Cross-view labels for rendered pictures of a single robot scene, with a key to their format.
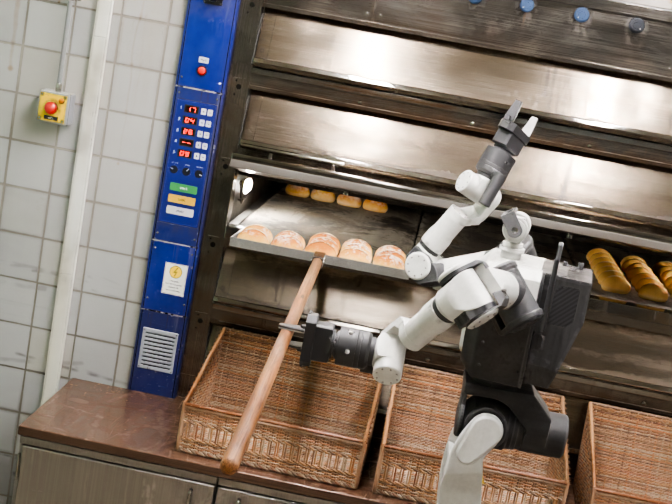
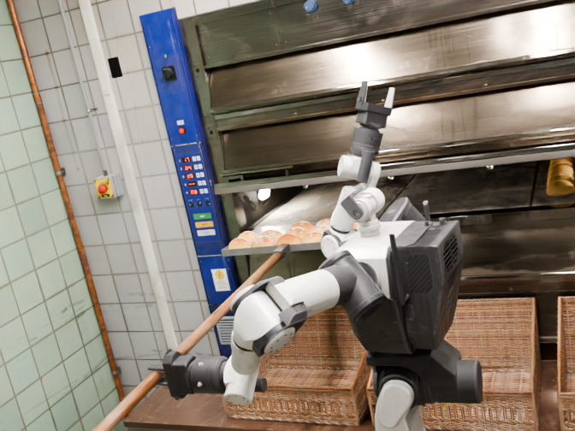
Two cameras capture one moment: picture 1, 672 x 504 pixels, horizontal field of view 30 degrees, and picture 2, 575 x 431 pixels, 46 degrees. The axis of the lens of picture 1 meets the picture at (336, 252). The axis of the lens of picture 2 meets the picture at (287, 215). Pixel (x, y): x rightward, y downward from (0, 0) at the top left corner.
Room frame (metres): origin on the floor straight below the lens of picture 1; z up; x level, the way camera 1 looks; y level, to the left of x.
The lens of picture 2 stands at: (1.45, -0.85, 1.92)
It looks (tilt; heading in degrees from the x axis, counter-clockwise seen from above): 14 degrees down; 21
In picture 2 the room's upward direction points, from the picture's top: 11 degrees counter-clockwise
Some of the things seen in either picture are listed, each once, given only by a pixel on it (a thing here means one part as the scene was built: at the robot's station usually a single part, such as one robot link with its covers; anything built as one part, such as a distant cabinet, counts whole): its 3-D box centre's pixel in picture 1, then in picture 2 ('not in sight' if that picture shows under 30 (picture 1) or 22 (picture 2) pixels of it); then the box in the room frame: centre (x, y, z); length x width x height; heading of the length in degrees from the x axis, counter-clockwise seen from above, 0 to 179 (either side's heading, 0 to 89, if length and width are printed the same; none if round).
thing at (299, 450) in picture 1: (286, 403); (306, 358); (3.72, 0.07, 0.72); 0.56 x 0.49 x 0.28; 85
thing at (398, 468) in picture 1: (473, 441); (456, 360); (3.68, -0.52, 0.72); 0.56 x 0.49 x 0.28; 87
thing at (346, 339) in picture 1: (329, 343); (192, 374); (2.74, -0.02, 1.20); 0.12 x 0.10 x 0.13; 87
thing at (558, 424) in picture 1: (512, 415); (425, 371); (3.09, -0.52, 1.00); 0.28 x 0.13 x 0.18; 88
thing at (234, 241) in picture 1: (324, 247); (301, 233); (3.87, 0.04, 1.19); 0.55 x 0.36 x 0.03; 88
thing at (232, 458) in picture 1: (285, 335); (157, 374); (2.75, 0.08, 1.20); 1.71 x 0.03 x 0.03; 178
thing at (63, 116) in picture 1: (55, 107); (108, 186); (4.01, 0.97, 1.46); 0.10 x 0.07 x 0.10; 86
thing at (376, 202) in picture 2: (515, 231); (366, 209); (3.10, -0.43, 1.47); 0.10 x 0.07 x 0.09; 170
